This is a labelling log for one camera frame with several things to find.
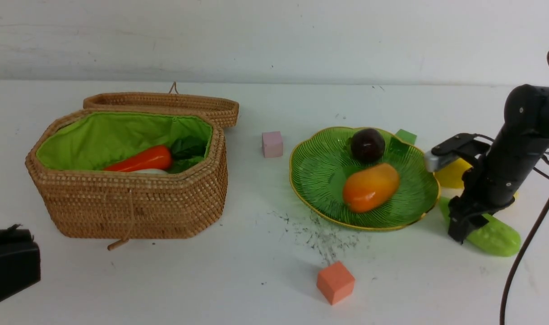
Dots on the woven wicker basket green lining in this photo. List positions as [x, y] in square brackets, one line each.
[69, 166]

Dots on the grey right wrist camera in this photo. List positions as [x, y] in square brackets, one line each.
[434, 163]

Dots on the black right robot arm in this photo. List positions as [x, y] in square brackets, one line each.
[526, 106]

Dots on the orange carrot with green leaves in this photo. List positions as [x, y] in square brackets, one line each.
[181, 155]

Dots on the yellow lemon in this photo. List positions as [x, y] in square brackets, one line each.
[451, 175]

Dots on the dark purple mangosteen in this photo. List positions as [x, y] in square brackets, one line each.
[367, 146]

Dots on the orange foam cube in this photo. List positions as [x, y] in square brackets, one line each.
[335, 282]

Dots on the pink foam cube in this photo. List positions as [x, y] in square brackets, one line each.
[272, 144]

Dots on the orange yellow mango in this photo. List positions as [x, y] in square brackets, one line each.
[369, 188]

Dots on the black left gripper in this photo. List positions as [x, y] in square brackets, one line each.
[20, 261]

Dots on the green foam cube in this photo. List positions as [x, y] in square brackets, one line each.
[406, 136]

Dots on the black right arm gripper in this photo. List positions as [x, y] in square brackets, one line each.
[497, 171]

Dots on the green bitter gourd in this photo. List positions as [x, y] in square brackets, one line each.
[496, 238]

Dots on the green glass leaf plate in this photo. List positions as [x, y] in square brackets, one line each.
[320, 165]

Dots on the woven wicker basket lid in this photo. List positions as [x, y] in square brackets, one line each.
[222, 112]

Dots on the white radish with green leaves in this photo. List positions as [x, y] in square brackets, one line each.
[151, 171]

